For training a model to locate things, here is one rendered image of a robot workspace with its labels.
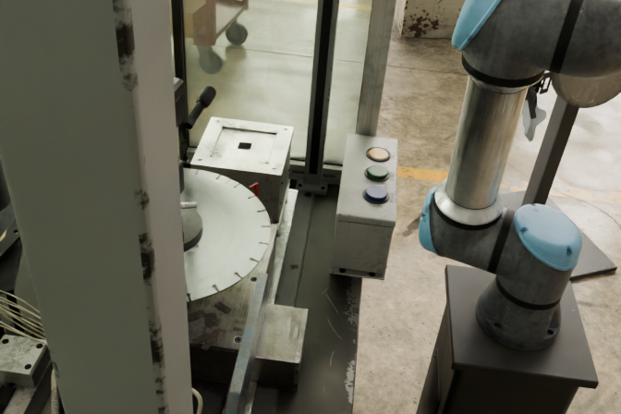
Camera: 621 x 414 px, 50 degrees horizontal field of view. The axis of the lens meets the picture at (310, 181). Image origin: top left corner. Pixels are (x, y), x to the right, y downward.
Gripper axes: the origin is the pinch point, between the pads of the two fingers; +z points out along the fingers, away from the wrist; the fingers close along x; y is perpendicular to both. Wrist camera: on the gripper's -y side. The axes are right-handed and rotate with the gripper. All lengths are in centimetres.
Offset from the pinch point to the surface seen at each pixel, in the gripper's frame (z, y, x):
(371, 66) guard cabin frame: -14.4, -28.3, 13.6
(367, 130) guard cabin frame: 0.8, -27.6, 13.1
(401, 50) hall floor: 91, 138, 184
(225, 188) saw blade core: -4, -66, 3
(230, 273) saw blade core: -4, -75, -16
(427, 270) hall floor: 91, 31, 38
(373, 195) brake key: 0.3, -40.6, -6.4
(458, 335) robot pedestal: 16, -37, -31
